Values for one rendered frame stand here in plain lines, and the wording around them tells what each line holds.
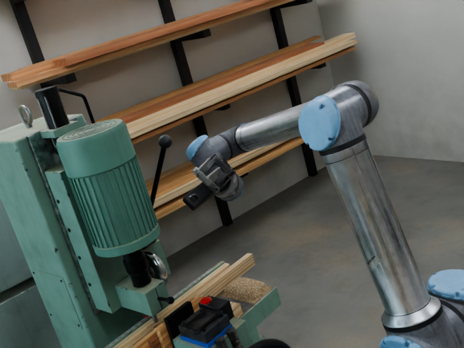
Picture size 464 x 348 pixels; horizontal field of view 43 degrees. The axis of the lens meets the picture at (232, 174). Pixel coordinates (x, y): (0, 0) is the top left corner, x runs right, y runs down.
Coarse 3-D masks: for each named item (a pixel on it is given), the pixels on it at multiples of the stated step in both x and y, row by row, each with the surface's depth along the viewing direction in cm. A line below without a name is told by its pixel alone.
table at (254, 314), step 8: (216, 296) 175; (264, 296) 168; (272, 296) 170; (240, 304) 167; (248, 304) 166; (256, 304) 165; (264, 304) 168; (272, 304) 170; (248, 312) 163; (256, 312) 165; (264, 312) 168; (248, 320) 163; (256, 320) 165; (248, 328) 163
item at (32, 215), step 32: (32, 128) 159; (0, 160) 158; (32, 160) 152; (0, 192) 167; (32, 192) 153; (32, 224) 161; (32, 256) 170; (64, 256) 160; (64, 288) 164; (64, 320) 173; (96, 320) 168; (128, 320) 176
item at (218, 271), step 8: (224, 264) 182; (216, 272) 179; (208, 280) 176; (192, 288) 173; (200, 288) 173; (184, 296) 170; (176, 304) 167; (160, 312) 165; (168, 312) 165; (152, 320) 162; (144, 328) 159; (128, 336) 157; (136, 336) 157; (120, 344) 154; (128, 344) 155
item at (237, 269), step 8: (248, 256) 186; (240, 264) 183; (248, 264) 185; (224, 272) 180; (232, 272) 180; (240, 272) 183; (216, 280) 176; (224, 280) 178; (232, 280) 180; (208, 288) 173; (216, 288) 175; (224, 288) 178; (192, 296) 171; (200, 296) 171; (160, 320) 162
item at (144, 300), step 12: (120, 288) 159; (132, 288) 156; (144, 288) 154; (156, 288) 154; (120, 300) 162; (132, 300) 157; (144, 300) 153; (156, 300) 154; (144, 312) 155; (156, 312) 154
